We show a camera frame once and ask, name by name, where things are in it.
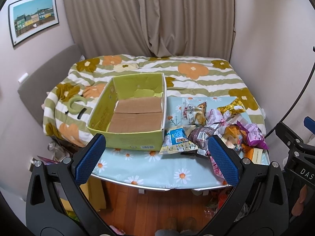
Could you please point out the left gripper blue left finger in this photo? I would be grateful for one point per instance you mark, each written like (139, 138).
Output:
(87, 158)

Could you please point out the beige curtain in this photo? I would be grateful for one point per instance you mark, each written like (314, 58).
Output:
(157, 28)

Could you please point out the gold foil snack bag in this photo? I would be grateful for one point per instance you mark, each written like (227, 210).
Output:
(232, 109)

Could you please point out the framed houses picture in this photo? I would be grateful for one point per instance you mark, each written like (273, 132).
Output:
(28, 17)

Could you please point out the right hand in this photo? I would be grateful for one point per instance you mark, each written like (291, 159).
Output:
(299, 205)

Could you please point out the grey headboard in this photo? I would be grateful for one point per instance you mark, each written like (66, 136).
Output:
(33, 91)

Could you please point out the green cardboard box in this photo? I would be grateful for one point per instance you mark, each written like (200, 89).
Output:
(130, 104)

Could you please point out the magenta snack bag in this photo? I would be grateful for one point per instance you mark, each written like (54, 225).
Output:
(252, 135)

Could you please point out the pink white candy bag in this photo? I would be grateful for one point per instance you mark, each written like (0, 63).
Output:
(215, 118)

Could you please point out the light blue daisy tablecloth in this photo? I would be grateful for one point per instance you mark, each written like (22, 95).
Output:
(125, 162)

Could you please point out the white wall switch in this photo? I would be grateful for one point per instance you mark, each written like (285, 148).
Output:
(23, 78)

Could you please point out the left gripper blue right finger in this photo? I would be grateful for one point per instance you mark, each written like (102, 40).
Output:
(226, 159)

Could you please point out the floral striped bed quilt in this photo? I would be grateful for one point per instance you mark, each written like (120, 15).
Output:
(186, 76)

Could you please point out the nut snack bag white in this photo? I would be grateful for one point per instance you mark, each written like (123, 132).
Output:
(193, 114)

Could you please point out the green ring hair clip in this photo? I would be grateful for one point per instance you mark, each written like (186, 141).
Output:
(74, 105)

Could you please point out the blue yellow snack bag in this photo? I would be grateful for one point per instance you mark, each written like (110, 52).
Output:
(176, 140)

